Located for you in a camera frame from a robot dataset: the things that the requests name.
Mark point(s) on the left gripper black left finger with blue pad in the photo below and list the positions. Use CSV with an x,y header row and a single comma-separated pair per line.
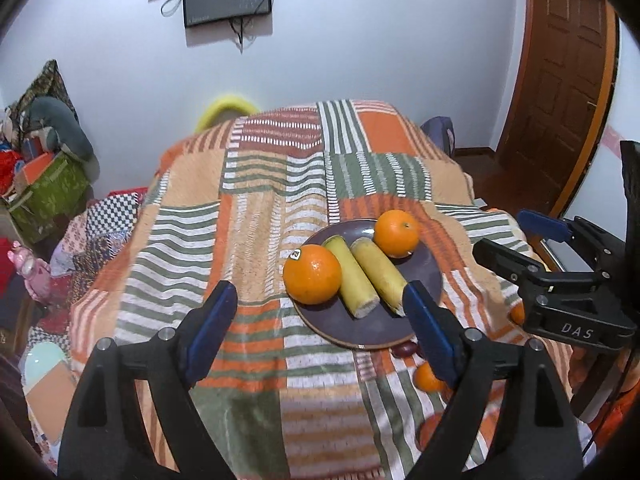
x,y
104,436

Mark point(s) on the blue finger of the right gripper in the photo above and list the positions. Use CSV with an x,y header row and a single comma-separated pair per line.
x,y
598,249

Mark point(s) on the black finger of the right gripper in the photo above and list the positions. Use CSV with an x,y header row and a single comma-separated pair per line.
x,y
523,272

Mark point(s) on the small mandarin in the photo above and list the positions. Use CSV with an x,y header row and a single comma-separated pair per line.
x,y
517,314
425,380

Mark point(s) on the red tomato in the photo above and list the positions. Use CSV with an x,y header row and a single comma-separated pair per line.
x,y
427,430

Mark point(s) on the yellow corn cob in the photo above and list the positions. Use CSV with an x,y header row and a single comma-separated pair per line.
x,y
381,272
358,294

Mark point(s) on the large orange with sticker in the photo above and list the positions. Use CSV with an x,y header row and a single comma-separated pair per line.
x,y
311,275

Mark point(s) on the white wardrobe heart decals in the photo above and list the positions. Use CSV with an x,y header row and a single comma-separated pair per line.
x,y
601,197

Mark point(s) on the orange paper notebook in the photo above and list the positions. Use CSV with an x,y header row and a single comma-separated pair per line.
x,y
49,400

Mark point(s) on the mint green round lid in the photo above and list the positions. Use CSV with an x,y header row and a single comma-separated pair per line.
x,y
40,359

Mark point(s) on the dark red grapes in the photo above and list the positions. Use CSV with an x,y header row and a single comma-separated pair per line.
x,y
405,349

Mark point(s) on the blue grey backpack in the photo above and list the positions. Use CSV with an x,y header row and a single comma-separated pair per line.
x,y
440,131

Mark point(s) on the brown wooden door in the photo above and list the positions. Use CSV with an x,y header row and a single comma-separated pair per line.
x,y
560,100

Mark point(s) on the pink rabbit toy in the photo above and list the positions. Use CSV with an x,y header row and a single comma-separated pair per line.
x,y
34,271

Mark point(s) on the checkered quilt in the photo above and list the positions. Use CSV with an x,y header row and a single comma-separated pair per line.
x,y
92,239

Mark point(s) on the green patterned storage box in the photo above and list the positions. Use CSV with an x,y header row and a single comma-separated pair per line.
x,y
44,207

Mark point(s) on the striped patchwork blanket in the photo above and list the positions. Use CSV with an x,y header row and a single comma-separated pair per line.
x,y
244,202

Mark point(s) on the orange cardboard box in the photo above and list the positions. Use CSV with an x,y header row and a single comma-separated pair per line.
x,y
31,171

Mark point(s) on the red plastic bag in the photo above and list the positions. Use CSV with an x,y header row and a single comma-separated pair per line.
x,y
10,164

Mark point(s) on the grey plush toy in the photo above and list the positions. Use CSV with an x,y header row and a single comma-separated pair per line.
x,y
57,128

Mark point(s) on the patterned dark cushion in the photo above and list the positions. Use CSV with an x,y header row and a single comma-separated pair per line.
x,y
49,82

